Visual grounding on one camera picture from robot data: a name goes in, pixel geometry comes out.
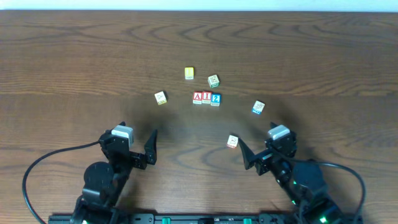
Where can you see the blue edged picture block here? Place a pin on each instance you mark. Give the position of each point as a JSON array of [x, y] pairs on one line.
[[258, 107]]

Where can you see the red letter I block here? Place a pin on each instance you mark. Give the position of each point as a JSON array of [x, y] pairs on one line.
[[206, 97]]

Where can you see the red letter A block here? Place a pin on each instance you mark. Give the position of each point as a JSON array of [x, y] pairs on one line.
[[197, 97]]

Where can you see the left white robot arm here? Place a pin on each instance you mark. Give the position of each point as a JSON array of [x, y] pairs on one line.
[[104, 181]]

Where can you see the yellow top letter block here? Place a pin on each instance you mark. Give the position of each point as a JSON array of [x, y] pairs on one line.
[[189, 73]]

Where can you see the green picture wooden block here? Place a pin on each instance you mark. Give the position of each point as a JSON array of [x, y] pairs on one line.
[[213, 81]]

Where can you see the blue number 2 block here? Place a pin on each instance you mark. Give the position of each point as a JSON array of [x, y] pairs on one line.
[[215, 99]]

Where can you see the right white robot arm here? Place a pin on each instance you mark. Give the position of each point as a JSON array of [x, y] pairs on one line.
[[303, 182]]

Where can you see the yellow airplane picture block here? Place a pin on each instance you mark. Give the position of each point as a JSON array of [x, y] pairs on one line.
[[160, 98]]

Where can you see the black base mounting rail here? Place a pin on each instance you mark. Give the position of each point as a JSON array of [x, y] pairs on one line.
[[148, 218]]

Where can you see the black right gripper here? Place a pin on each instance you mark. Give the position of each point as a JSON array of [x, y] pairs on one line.
[[264, 159]]

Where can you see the red edged picture block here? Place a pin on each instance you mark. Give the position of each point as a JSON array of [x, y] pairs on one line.
[[232, 141]]

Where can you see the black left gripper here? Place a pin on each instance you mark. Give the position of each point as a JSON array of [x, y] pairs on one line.
[[135, 158]]

